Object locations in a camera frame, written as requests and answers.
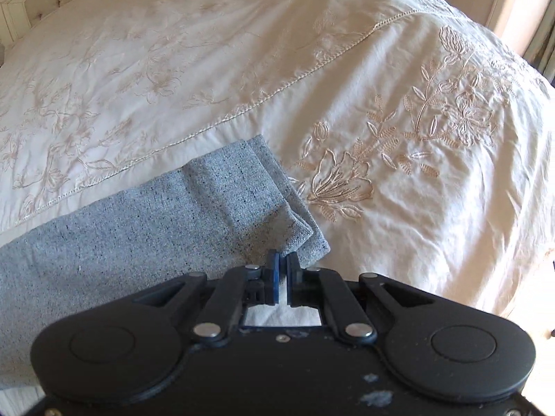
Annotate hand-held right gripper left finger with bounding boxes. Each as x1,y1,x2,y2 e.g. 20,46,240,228
132,250,282,348

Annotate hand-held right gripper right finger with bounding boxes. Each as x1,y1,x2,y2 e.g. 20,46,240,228
284,252,435,348

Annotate grey speckled pants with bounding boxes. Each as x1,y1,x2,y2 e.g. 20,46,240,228
0,134,331,393

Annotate cream embroidered bedspread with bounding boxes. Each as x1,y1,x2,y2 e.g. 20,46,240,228
0,0,555,344

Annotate grey patterned curtain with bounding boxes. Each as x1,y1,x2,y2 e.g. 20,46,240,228
522,30,555,84

